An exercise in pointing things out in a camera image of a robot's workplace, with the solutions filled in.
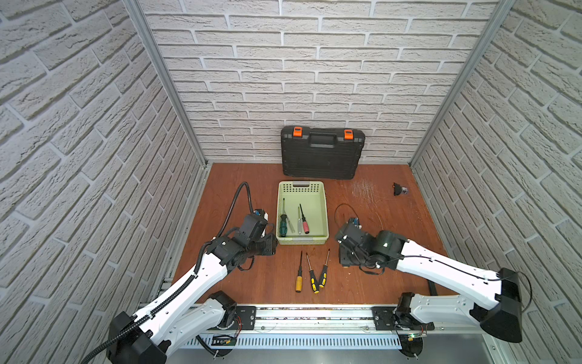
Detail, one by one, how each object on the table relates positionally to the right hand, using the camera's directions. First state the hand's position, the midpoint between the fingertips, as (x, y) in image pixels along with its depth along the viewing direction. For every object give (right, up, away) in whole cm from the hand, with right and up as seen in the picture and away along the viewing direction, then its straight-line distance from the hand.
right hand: (345, 254), depth 76 cm
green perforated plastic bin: (-10, +19, +29) cm, 36 cm away
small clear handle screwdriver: (-19, +6, +19) cm, 28 cm away
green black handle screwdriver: (-22, +5, +17) cm, 28 cm away
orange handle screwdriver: (-16, -11, +6) cm, 20 cm away
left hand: (-24, +5, +3) cm, 25 cm away
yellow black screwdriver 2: (-6, -9, +7) cm, 13 cm away
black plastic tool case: (-6, +38, +22) cm, 44 cm away
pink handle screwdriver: (-13, +7, +19) cm, 24 cm away
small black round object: (+33, +21, +32) cm, 51 cm away
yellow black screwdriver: (-11, -10, +6) cm, 16 cm away
